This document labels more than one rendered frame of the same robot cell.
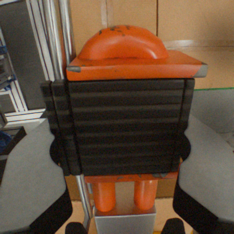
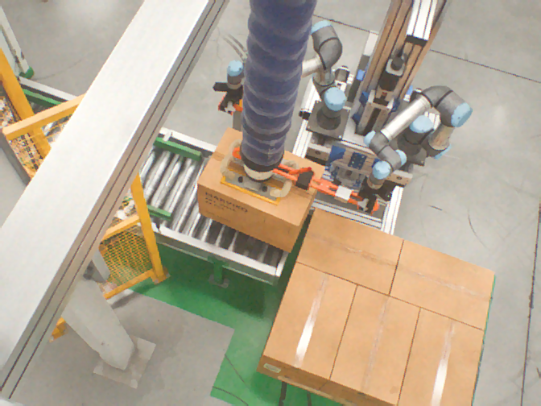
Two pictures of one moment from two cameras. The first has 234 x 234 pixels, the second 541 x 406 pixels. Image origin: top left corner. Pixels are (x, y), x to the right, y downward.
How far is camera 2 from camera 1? 287 cm
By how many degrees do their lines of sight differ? 35
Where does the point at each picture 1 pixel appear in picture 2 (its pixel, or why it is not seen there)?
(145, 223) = (345, 196)
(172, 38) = (328, 284)
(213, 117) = (181, 356)
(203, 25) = (330, 307)
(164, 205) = (301, 208)
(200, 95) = (221, 343)
